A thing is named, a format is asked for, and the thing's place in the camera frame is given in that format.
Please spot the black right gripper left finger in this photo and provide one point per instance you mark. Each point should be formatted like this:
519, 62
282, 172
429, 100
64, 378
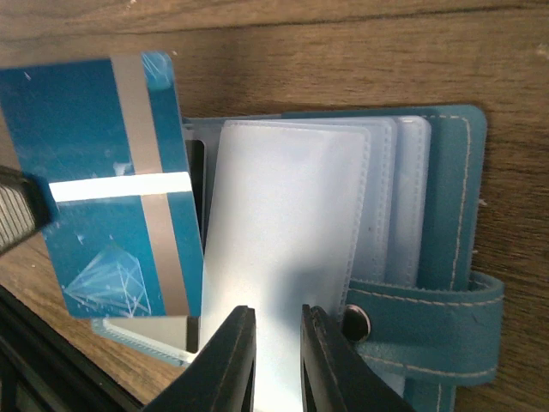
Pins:
222, 376

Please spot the blue card holder wallet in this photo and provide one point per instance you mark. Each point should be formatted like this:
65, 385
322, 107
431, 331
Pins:
433, 324

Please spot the blue card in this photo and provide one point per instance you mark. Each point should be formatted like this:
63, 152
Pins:
105, 140

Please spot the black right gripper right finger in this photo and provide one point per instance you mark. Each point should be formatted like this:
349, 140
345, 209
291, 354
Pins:
333, 376

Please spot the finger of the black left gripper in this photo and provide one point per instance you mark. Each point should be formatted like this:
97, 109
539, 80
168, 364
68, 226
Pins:
25, 208

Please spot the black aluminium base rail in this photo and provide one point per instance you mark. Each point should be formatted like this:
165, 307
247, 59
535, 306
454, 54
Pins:
41, 370

